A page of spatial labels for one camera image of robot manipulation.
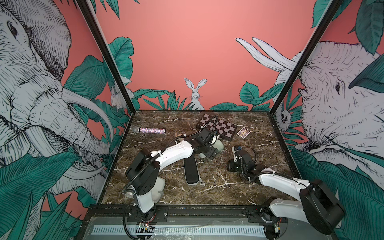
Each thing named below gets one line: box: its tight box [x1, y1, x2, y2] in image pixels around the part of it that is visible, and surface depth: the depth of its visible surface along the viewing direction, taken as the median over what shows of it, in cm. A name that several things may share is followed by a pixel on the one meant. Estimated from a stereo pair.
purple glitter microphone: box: [132, 126, 166, 134], surface depth 106 cm
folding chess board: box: [196, 113, 238, 142], surface depth 109 cm
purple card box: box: [237, 126, 251, 140], surface depth 109 cm
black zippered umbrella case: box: [183, 156, 202, 186], surface depth 87 cm
